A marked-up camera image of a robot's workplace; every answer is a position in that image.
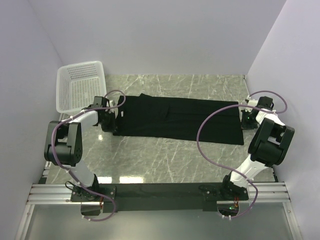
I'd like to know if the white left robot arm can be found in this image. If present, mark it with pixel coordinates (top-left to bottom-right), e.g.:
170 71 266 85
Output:
44 96 117 201

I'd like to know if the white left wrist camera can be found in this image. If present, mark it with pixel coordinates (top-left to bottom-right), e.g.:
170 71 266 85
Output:
108 100 118 110

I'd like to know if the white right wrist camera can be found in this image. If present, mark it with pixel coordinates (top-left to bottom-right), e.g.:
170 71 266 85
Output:
245 95 258 107

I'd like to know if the white plastic basket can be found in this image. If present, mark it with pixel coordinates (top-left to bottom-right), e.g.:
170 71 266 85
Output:
56 60 107 115

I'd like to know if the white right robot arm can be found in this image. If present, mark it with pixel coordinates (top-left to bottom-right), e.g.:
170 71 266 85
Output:
219 96 295 200

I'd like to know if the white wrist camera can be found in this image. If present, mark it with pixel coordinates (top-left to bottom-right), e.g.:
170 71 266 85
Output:
108 100 118 110
245 95 258 107

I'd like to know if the black t-shirt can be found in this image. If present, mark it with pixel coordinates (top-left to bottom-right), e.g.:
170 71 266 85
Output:
114 93 244 146

